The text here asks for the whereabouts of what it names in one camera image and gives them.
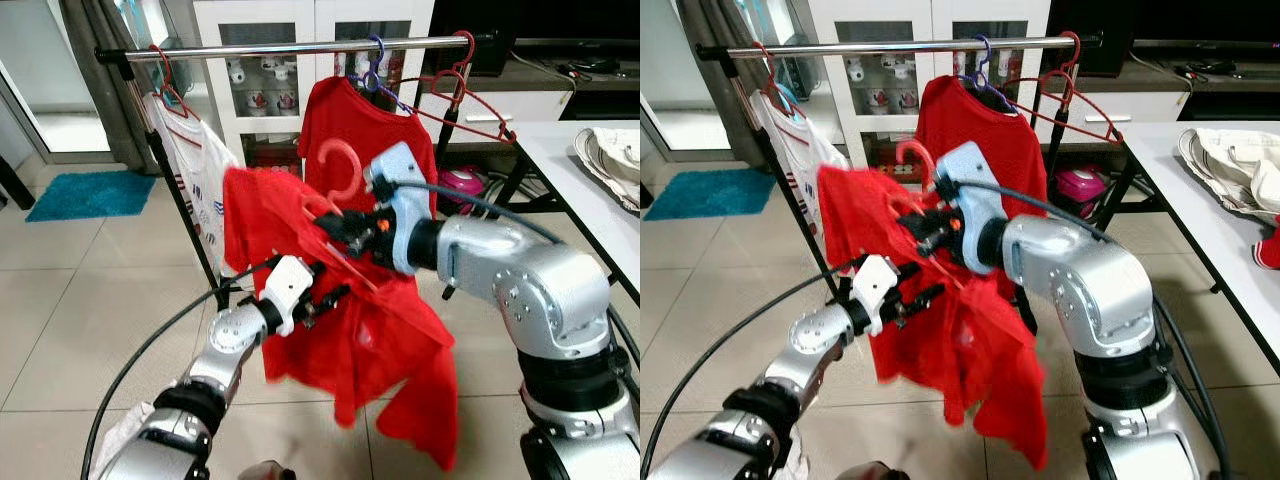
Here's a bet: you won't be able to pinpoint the red clothes hanger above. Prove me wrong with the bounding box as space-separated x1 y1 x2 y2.
300 138 386 293
395 30 519 146
148 45 201 121
750 42 801 116
885 140 971 291
1000 30 1126 146

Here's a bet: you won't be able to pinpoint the red t-shirt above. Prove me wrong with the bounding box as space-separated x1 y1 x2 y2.
1253 213 1280 271
915 75 1049 301
815 165 1051 471
222 165 461 471
298 75 441 291

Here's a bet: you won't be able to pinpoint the purple clothes hanger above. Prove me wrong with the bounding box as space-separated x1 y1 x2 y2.
340 35 421 116
955 35 1026 111

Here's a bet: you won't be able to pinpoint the pink plastic container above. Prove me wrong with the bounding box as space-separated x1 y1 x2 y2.
440 165 488 201
1055 168 1108 208

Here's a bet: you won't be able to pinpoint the white striped t-shirt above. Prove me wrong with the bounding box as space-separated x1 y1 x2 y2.
145 90 241 276
750 90 841 271

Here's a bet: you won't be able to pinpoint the black folding table legs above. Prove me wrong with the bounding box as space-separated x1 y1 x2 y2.
490 130 641 301
1100 130 1280 376

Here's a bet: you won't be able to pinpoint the white brown tv console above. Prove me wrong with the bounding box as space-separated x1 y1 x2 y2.
1040 42 1280 123
420 42 641 123

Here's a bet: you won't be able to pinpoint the white glass-door cabinet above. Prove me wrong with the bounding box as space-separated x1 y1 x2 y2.
805 0 1051 171
190 0 436 166

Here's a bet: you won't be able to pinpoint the teal floor mat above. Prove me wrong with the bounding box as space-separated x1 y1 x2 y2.
643 168 766 221
25 170 158 223

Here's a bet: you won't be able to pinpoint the grey striped garment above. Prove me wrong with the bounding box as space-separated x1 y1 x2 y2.
1178 128 1280 226
575 128 641 216

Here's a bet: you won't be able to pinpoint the grey curtain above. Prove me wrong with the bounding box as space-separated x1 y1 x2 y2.
680 0 766 166
60 0 151 171

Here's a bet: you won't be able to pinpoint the black television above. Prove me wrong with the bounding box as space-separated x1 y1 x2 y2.
435 0 641 76
1045 0 1280 76

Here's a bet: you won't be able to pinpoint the glass sliding door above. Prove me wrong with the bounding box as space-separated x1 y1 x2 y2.
640 0 701 151
0 0 111 166

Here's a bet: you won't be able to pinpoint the black side table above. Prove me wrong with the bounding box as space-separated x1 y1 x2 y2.
0 155 36 211

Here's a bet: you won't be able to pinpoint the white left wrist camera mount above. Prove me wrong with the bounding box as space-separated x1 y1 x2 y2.
258 255 319 336
850 255 901 336

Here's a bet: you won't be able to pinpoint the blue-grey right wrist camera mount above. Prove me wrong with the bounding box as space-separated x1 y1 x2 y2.
935 140 1006 273
365 142 433 273

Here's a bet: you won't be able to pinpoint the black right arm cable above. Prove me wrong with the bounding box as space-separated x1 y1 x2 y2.
380 178 641 401
940 175 1226 480

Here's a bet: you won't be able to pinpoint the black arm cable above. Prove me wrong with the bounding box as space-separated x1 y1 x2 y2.
640 258 863 479
940 175 1226 480
80 258 276 480
380 178 641 401

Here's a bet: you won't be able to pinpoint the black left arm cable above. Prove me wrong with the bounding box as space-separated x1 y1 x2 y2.
640 258 863 479
80 258 276 480

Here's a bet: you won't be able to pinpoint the chrome clothes rail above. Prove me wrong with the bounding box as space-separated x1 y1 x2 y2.
697 35 1101 59
95 35 476 66

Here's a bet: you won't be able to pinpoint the black clothes rack frame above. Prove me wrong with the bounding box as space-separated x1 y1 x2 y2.
95 38 479 311
697 35 1101 306

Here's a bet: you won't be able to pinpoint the black cable bundle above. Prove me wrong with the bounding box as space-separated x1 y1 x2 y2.
1175 62 1241 81
555 60 616 81

